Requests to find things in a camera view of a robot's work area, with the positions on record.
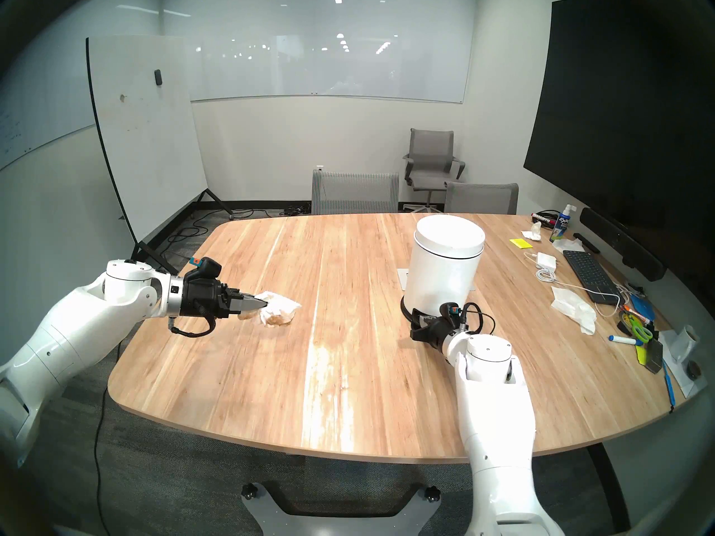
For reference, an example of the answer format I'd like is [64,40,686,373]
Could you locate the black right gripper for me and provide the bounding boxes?
[411,315,457,352]

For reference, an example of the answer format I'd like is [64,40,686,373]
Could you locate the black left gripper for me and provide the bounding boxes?
[182,277,269,320]

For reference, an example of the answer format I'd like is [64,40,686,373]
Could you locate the white wiping tissue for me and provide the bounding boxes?
[239,291,303,328]

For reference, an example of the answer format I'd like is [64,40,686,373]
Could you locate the large crumpled white tissue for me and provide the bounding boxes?
[551,285,598,336]

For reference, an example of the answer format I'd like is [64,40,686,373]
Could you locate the white pedal trash can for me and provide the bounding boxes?
[400,214,485,330]

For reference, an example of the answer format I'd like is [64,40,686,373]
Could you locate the grey fabric-back chair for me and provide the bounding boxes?
[444,182,519,215]

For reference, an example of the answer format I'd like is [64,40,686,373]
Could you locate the grey mesh-back chair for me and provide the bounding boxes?
[311,170,400,215]

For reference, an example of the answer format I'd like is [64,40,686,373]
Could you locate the whiteboard cleaner spray bottle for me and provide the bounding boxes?
[550,204,577,243]

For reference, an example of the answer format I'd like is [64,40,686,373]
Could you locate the grey swivel office chair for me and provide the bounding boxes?
[402,128,466,213]

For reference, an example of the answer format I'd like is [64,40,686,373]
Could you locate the black keyboard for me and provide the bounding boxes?
[563,250,622,305]

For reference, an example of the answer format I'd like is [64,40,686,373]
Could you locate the rolling whiteboard on stand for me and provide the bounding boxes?
[85,36,234,279]

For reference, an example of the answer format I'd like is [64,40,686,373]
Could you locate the black video soundbar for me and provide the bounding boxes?
[579,207,666,281]

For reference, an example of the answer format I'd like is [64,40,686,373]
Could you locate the black and yellow block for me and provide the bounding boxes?
[637,339,664,374]

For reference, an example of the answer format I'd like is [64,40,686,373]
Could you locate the white paper sheet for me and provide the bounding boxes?
[656,328,707,399]

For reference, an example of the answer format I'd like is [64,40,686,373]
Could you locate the white mug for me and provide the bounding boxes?
[673,324,699,362]

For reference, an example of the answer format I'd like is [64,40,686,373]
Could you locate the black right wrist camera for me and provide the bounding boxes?
[438,302,465,332]

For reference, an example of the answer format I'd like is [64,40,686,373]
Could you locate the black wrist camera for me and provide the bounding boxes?
[438,302,465,332]
[187,256,222,282]

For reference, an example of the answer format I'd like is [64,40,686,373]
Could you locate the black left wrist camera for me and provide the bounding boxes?
[187,256,222,282]

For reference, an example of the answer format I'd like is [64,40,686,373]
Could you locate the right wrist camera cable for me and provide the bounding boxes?
[461,301,497,336]

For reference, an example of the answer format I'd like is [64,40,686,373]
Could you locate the black left gripper loop cable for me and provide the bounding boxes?
[170,314,218,339]

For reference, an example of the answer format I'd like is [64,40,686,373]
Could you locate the long black power cable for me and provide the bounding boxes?
[92,211,235,536]

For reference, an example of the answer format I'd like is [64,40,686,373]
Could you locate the white charger cable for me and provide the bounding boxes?
[525,251,632,318]

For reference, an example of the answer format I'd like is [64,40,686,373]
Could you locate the green handled scissors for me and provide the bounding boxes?
[621,312,653,343]

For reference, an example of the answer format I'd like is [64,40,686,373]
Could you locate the glass wall board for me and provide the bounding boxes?
[162,0,478,104]

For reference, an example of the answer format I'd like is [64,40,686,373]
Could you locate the wall whiteboard with handwriting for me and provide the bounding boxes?
[0,44,98,173]

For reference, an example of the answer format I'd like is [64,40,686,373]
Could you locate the large black wall screen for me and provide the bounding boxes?
[523,0,715,295]

